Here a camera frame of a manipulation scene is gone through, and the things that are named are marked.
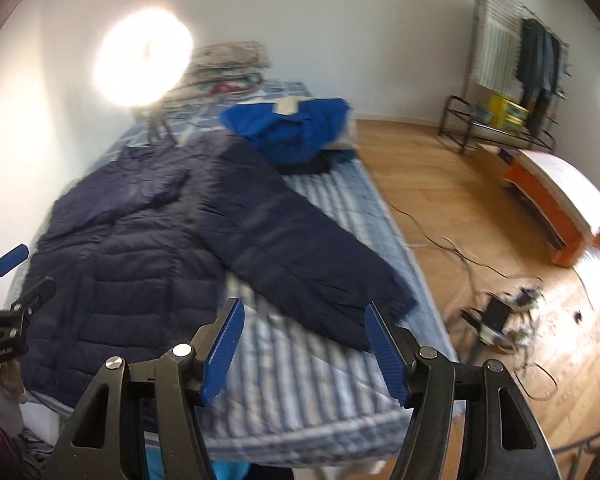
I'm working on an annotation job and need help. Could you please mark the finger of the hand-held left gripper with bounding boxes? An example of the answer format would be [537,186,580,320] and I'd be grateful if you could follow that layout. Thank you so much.
[0,244,30,311]
[7,276,57,317]

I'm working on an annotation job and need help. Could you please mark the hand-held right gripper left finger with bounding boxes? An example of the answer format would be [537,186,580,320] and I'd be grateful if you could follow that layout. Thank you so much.
[42,297,246,480]

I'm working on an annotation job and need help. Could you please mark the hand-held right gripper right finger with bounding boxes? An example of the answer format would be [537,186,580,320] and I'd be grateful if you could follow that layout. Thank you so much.
[364,301,561,480]

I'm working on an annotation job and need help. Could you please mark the navy puffer jacket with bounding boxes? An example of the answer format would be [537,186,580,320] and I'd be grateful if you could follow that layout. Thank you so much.
[17,132,418,433]

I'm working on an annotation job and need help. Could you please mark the black metal clothes rack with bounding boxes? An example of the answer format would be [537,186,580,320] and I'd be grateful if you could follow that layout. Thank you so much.
[439,0,572,157]

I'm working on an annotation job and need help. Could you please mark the person's left hand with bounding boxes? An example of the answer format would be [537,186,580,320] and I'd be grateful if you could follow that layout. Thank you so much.
[0,359,25,397]

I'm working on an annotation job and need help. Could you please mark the black electronic device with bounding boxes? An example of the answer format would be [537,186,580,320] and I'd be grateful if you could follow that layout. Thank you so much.
[460,285,545,357]

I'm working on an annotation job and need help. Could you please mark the light blue cloth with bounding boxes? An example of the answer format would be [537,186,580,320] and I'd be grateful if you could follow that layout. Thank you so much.
[145,447,251,480]

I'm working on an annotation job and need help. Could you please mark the teal folded garment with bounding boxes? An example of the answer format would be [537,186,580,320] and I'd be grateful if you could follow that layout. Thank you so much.
[325,147,357,167]

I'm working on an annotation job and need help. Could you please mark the black tripod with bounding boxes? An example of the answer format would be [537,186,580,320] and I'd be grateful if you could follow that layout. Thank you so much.
[142,105,178,147]

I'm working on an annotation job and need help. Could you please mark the dark folded garment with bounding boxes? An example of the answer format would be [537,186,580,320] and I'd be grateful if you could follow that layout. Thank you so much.
[275,152,336,177]

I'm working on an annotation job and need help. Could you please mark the cardboard box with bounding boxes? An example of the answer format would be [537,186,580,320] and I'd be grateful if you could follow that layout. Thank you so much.
[477,142,520,182]

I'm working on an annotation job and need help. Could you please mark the blue and white jacket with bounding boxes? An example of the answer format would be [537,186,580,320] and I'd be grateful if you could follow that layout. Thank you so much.
[220,97,353,168]

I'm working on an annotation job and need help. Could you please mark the blue checked bed cover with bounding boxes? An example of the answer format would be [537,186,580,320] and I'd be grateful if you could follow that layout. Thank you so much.
[107,79,313,153]

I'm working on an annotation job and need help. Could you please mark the yellow box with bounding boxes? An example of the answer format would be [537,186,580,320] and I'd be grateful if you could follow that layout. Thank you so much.
[487,92,530,132]

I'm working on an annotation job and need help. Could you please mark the folded floral quilt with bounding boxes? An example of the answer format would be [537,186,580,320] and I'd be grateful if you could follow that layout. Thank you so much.
[165,40,272,108]

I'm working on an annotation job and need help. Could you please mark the striped hanging cloth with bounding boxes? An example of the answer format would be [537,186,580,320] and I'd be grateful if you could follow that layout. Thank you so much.
[472,0,527,92]

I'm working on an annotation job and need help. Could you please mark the dark green hanging garment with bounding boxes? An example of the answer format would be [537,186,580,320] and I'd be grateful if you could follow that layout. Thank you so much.
[515,17,547,98]

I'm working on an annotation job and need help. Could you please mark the blue denim hanging garment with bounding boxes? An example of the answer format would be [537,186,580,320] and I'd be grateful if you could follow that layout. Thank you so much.
[541,24,564,138]

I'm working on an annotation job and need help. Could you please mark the tangled black cables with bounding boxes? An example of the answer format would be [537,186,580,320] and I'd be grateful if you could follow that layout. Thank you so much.
[390,205,561,403]

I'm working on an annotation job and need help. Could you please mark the ring light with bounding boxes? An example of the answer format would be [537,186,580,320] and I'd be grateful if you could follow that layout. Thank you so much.
[92,6,195,109]

